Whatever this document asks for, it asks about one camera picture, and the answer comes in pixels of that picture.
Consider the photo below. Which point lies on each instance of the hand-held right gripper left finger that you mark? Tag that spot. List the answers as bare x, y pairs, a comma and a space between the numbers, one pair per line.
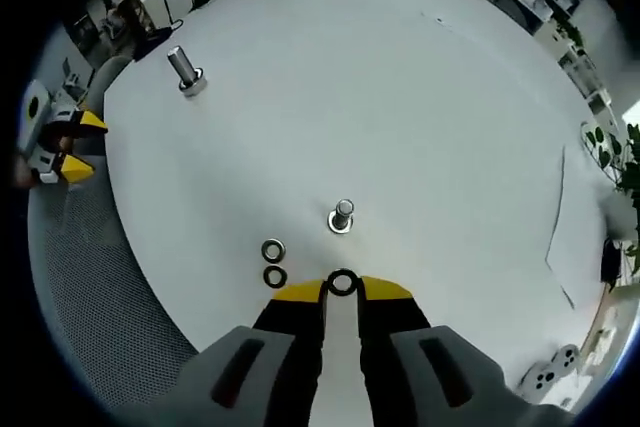
280, 347

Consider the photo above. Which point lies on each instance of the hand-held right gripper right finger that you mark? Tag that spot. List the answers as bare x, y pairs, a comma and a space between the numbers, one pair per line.
400, 342

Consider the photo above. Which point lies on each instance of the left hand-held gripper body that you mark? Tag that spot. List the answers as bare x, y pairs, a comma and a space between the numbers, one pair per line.
32, 122

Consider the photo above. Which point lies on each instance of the small steel washer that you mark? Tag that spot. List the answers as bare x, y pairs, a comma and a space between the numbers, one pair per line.
265, 249
266, 276
333, 228
331, 283

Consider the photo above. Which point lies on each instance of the thick threaded steel stud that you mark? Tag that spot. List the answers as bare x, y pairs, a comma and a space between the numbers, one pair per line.
180, 64

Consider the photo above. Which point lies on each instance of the person's left hand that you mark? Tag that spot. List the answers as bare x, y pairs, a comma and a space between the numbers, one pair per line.
22, 172

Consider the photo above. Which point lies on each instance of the black power adapter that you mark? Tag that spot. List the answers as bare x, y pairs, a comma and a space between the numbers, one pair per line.
152, 42

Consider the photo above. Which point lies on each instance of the grey mesh office chair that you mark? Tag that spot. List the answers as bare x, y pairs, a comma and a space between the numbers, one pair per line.
100, 272

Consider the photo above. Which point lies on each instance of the white paper sheet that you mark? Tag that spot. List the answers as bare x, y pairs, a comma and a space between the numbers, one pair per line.
580, 227

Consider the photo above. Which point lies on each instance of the black bag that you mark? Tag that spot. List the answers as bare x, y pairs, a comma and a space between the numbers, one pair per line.
610, 262

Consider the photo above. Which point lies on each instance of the white plant pot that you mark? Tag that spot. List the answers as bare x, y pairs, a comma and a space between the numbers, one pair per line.
622, 217

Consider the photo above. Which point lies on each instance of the large green potted plant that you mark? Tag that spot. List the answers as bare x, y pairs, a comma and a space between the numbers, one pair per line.
625, 167

